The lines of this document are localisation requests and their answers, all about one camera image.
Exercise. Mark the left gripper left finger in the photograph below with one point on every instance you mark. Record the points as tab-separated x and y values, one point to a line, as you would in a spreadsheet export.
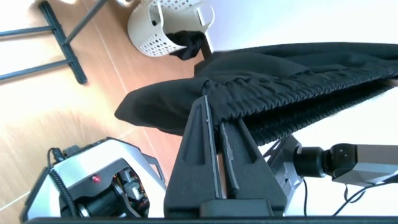
192	180

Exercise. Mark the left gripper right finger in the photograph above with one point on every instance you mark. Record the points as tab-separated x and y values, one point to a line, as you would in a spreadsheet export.
252	177

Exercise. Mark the black shorts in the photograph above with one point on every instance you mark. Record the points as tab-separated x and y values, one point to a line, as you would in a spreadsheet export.
264	81

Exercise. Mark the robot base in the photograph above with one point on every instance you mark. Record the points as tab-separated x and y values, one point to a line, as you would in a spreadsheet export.
77	165

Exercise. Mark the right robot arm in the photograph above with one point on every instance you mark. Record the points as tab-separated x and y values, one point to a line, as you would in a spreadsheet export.
367	158

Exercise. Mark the white laundry basket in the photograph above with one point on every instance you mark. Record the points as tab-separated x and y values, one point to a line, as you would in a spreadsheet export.
146	28

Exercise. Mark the black clothes rack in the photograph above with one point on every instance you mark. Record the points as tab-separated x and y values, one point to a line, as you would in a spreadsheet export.
66	53

